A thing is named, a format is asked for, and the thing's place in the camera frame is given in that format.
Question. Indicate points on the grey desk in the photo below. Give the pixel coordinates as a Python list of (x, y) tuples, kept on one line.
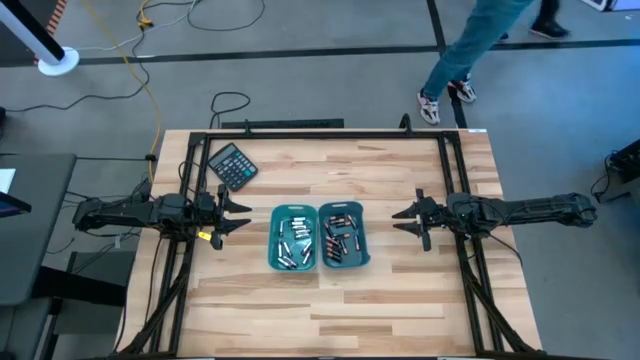
[(35, 240)]

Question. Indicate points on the black desk calculator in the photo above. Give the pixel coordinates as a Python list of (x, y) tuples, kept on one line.
[(232, 166)]

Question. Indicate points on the orange black striped barrier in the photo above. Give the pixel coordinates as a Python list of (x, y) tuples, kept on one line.
[(59, 10)]

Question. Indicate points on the white paper sheet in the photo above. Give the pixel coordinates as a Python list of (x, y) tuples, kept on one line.
[(6, 180)]

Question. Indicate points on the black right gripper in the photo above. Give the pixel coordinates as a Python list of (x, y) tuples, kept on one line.
[(435, 212)]

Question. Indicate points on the blue plastic bin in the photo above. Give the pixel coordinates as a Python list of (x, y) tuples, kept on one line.
[(362, 257)]

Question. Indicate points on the green plastic bin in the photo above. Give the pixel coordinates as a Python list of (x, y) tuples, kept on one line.
[(274, 255)]

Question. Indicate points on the person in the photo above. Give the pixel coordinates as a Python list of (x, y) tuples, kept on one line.
[(549, 22), (470, 45)]

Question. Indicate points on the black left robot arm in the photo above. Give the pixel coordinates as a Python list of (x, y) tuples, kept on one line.
[(130, 212)]

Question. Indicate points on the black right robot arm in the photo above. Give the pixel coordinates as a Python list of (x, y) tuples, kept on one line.
[(530, 211)]

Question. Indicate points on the white pole with round base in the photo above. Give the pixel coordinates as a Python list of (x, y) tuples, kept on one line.
[(59, 61)]

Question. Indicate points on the yellow tape strip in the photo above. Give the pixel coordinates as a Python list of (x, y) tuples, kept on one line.
[(204, 235)]

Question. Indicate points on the white flat object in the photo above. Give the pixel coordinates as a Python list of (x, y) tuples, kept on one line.
[(610, 4)]

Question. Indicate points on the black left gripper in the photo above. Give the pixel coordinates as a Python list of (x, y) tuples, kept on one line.
[(210, 212)]

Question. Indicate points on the black aluminium table frame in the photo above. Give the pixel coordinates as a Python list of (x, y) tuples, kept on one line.
[(325, 135)]

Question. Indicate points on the dark tablet device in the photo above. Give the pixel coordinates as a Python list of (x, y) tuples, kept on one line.
[(12, 206)]

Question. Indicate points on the black desk base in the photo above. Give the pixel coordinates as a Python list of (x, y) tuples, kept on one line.
[(75, 287)]

